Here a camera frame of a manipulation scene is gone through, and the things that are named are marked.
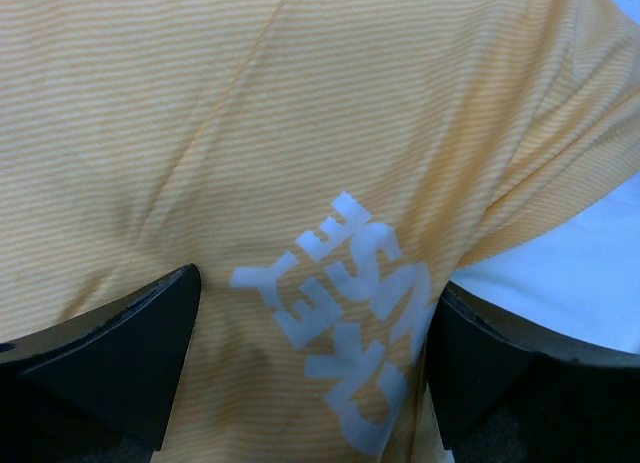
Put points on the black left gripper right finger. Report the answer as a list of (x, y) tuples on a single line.
[(507, 390)]

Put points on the white pillow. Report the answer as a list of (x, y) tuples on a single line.
[(580, 279)]

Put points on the yellow printed pillowcase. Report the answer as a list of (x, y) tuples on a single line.
[(326, 164)]

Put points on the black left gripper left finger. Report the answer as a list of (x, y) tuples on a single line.
[(100, 387)]

